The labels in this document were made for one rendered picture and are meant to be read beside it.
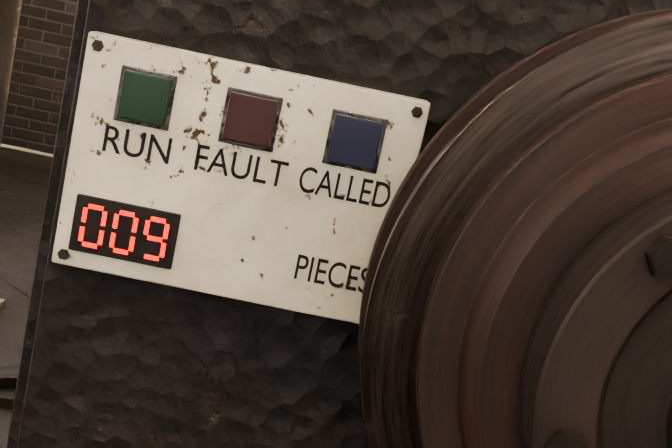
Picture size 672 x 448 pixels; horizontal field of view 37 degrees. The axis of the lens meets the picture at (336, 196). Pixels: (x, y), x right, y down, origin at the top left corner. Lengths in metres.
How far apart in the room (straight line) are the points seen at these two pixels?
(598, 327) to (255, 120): 0.31
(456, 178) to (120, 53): 0.28
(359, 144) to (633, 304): 0.26
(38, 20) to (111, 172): 6.24
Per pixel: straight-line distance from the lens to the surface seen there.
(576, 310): 0.56
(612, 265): 0.56
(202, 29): 0.77
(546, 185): 0.61
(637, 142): 0.61
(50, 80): 6.99
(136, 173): 0.77
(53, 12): 6.97
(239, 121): 0.74
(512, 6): 0.77
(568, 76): 0.63
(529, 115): 0.62
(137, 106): 0.75
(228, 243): 0.77
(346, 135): 0.74
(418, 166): 0.68
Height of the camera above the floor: 1.28
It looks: 10 degrees down
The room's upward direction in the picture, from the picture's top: 12 degrees clockwise
